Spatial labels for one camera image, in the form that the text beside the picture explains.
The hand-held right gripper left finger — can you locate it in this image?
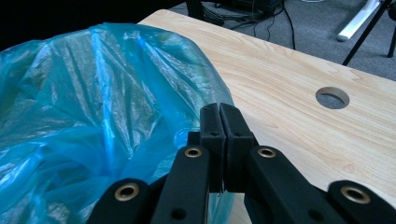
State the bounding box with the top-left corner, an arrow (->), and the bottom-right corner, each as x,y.
150,103 -> 227,224

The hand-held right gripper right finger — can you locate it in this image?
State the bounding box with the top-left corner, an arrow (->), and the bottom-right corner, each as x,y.
221,104 -> 347,224

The blue plastic bag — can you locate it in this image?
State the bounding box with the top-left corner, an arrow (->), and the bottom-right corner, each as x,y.
0,21 -> 235,224

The black folding chair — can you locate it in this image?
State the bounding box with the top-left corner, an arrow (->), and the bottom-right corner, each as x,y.
341,0 -> 396,66

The thin black floor cable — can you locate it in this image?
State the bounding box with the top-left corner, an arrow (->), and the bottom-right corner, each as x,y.
253,8 -> 276,41
281,0 -> 297,50

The white desk frame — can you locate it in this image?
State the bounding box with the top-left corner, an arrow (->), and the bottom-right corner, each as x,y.
336,0 -> 384,42

